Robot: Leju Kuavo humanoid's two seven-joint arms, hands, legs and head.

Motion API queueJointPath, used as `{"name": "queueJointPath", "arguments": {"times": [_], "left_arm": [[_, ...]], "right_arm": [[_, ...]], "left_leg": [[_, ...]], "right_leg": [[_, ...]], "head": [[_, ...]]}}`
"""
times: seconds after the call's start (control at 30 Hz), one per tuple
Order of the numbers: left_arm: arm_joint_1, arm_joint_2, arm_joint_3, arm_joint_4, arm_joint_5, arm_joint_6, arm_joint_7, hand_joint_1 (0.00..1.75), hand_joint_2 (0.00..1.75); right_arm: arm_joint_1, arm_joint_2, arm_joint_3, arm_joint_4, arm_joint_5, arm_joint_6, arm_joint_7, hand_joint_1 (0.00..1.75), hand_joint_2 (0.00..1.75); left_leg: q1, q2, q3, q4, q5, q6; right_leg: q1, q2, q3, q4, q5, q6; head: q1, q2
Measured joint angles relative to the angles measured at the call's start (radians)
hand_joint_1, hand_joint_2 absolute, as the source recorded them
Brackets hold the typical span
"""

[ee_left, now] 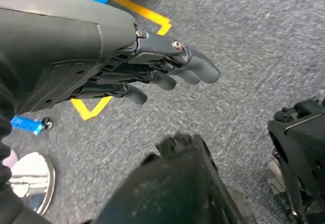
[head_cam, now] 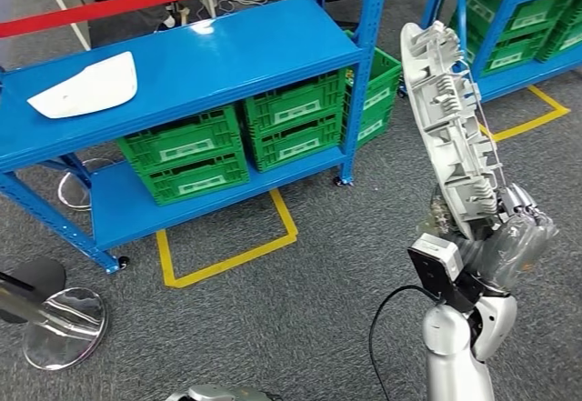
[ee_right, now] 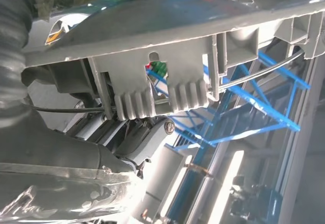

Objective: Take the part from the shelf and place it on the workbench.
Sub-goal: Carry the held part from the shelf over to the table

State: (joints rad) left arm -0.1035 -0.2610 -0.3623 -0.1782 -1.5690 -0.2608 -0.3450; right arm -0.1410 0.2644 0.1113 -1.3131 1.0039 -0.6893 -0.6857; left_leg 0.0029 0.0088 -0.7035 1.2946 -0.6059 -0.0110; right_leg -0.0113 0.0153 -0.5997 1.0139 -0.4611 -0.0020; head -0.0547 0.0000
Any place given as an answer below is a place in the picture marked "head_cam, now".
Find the black round-base stand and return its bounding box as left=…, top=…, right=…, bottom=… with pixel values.
left=0, top=256, right=68, bottom=326

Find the red barrier band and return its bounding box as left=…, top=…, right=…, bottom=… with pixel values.
left=0, top=0, right=316, bottom=40

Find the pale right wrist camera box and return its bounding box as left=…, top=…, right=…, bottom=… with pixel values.
left=408, top=234, right=485, bottom=316

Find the white plastic part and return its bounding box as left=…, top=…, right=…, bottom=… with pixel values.
left=26, top=51, right=139, bottom=121

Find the chrome stanchion with round base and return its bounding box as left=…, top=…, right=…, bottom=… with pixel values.
left=0, top=286, right=109, bottom=372

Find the long grey plastic part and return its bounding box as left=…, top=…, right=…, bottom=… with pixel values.
left=399, top=20, right=509, bottom=244

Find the blue metal shelf rack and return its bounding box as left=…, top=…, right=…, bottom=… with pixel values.
left=0, top=0, right=392, bottom=276
left=420, top=0, right=582, bottom=105

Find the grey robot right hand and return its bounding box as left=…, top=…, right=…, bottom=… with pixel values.
left=416, top=183, right=559, bottom=294

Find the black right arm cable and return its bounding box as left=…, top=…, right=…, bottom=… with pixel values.
left=368, top=285, right=440, bottom=401

